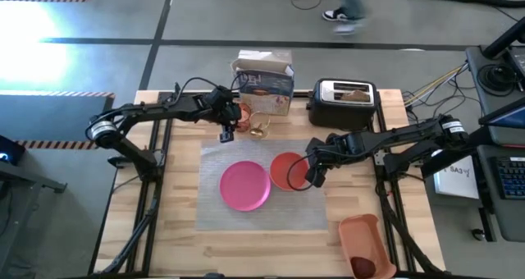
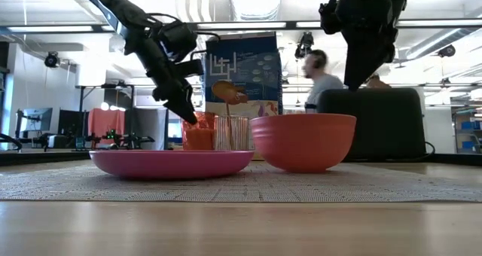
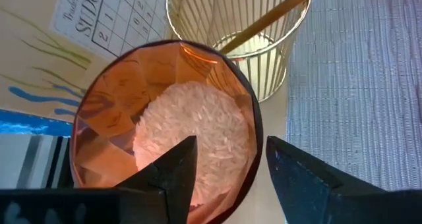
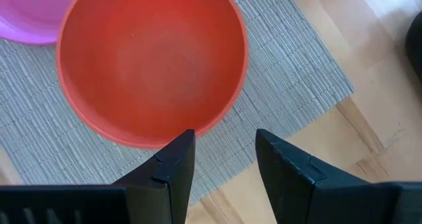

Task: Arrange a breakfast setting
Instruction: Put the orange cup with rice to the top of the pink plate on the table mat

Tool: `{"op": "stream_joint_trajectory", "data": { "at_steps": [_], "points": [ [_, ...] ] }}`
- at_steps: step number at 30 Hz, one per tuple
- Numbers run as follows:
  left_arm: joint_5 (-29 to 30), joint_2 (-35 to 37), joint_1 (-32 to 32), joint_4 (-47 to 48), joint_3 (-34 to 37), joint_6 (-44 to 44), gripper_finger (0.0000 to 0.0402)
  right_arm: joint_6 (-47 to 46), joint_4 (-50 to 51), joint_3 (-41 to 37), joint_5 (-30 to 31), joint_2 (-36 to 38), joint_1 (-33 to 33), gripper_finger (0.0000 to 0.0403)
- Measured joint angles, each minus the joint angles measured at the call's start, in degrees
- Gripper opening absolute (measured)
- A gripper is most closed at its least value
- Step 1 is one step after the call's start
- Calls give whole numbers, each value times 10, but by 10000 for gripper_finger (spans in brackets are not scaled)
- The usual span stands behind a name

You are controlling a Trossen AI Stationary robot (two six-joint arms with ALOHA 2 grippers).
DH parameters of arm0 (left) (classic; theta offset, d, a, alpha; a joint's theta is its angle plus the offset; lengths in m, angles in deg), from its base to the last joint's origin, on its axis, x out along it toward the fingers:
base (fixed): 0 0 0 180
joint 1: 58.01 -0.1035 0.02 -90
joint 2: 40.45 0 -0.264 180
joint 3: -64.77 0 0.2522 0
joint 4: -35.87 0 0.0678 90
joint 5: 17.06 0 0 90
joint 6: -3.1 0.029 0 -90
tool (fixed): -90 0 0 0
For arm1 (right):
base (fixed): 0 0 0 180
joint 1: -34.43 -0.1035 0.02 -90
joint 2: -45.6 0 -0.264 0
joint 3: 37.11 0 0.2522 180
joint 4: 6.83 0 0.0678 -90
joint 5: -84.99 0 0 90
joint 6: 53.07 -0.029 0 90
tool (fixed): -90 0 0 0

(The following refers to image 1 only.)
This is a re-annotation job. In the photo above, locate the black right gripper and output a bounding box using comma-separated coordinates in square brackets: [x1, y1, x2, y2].
[305, 133, 364, 189]

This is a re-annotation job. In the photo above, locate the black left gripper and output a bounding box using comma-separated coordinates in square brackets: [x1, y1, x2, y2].
[204, 85, 244, 144]

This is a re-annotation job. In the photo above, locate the orange plastic tumbler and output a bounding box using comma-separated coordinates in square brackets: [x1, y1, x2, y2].
[235, 102, 253, 133]

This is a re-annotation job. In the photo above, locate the red plastic bowl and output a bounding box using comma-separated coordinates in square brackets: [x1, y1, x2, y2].
[269, 152, 312, 192]

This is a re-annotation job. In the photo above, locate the clear ribbed glass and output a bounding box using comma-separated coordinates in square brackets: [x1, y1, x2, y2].
[249, 111, 272, 140]

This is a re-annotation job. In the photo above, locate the pink plastic plate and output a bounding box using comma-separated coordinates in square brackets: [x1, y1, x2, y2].
[219, 160, 272, 213]

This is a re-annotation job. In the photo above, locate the blue cereal box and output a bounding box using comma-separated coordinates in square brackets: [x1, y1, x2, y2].
[231, 48, 295, 117]

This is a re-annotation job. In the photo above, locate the terracotta tray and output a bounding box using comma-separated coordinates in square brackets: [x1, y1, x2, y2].
[338, 213, 398, 279]

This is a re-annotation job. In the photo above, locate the brown toast slice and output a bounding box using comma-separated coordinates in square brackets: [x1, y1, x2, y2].
[340, 89, 371, 103]

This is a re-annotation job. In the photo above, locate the red apple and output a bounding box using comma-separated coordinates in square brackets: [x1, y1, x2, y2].
[350, 256, 377, 279]

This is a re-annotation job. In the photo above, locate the grey woven placemat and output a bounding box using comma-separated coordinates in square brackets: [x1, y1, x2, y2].
[194, 138, 329, 232]

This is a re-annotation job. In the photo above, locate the black toaster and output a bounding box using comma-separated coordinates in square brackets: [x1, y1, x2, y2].
[307, 78, 378, 131]

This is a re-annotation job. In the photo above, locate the white labelled box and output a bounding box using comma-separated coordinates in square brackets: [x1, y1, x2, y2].
[433, 149, 481, 200]

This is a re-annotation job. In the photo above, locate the dark floor mat striped edge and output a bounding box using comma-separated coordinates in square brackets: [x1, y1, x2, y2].
[0, 90, 116, 149]

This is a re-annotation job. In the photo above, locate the person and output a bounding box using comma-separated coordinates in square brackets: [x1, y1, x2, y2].
[322, 0, 367, 36]

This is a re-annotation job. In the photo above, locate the black computer keyboard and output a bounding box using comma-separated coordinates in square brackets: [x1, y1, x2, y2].
[494, 155, 525, 201]

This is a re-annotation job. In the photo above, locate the grey side desk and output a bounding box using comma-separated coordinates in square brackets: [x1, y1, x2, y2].
[465, 44, 525, 243]

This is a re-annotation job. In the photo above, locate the dark laptop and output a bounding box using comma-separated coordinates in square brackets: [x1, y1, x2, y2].
[478, 98, 525, 147]

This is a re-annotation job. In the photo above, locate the grey desk with black legs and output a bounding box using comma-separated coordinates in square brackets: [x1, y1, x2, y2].
[0, 135, 69, 279]

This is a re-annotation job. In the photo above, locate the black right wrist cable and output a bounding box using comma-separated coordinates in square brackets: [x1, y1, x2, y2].
[285, 153, 320, 192]

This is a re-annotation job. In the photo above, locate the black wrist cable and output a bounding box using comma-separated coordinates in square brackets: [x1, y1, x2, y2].
[176, 76, 247, 106]
[285, 153, 320, 192]

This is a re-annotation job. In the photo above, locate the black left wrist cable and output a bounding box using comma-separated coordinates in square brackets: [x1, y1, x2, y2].
[176, 76, 247, 106]

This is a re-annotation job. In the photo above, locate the black metal table frame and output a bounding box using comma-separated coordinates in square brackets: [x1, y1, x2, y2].
[88, 89, 446, 279]

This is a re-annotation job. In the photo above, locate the loose cable bundle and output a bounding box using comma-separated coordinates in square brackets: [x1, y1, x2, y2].
[404, 63, 471, 124]

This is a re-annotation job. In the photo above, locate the coiled black cable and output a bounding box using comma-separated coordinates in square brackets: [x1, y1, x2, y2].
[477, 63, 512, 92]

